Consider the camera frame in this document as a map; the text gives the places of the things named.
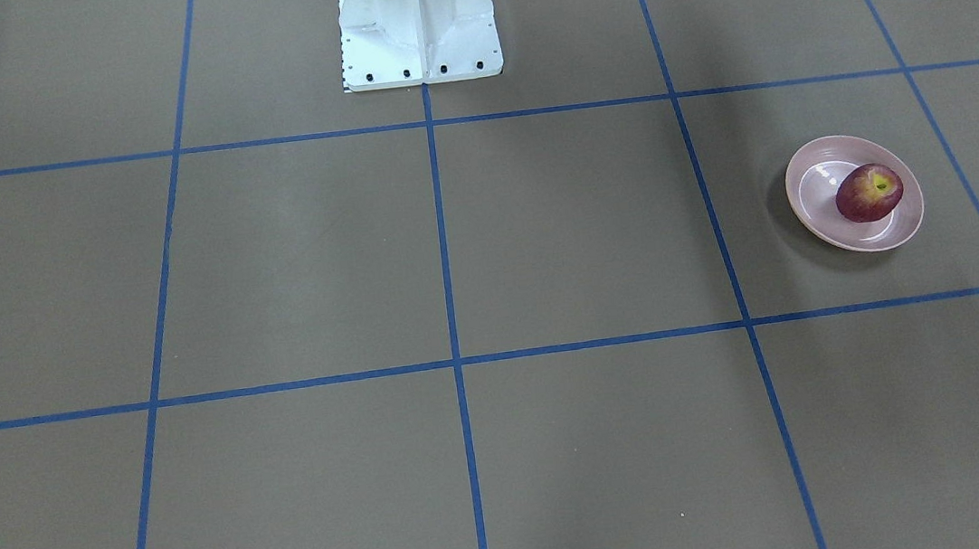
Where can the red apple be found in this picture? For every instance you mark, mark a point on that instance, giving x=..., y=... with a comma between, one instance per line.
x=869, y=193

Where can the pink plate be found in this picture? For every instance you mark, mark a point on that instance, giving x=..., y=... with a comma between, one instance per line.
x=811, y=181

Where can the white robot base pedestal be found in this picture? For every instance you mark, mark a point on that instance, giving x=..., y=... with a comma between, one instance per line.
x=394, y=44

